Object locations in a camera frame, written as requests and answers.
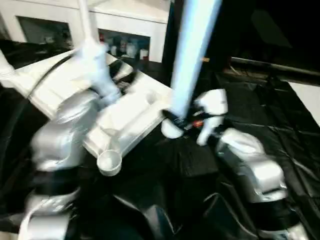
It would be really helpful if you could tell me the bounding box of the white plastic table top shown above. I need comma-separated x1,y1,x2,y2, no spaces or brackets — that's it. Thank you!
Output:
0,47,174,178

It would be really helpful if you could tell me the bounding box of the white plastic table leg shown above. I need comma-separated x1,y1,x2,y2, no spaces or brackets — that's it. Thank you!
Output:
160,0,224,141
0,50,20,90
77,0,99,51

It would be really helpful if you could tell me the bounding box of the white glass-door cabinet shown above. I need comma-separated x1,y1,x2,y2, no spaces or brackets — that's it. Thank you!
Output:
0,0,172,64

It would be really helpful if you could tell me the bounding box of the black mat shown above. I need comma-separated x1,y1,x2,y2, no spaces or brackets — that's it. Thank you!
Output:
0,40,320,240

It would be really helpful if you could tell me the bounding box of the white board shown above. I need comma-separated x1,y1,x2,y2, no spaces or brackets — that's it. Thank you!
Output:
290,82,320,127

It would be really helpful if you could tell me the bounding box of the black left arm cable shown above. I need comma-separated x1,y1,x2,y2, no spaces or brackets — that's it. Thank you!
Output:
26,54,77,103

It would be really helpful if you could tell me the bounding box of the black metal rail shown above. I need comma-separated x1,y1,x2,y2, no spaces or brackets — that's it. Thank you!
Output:
229,56,320,80

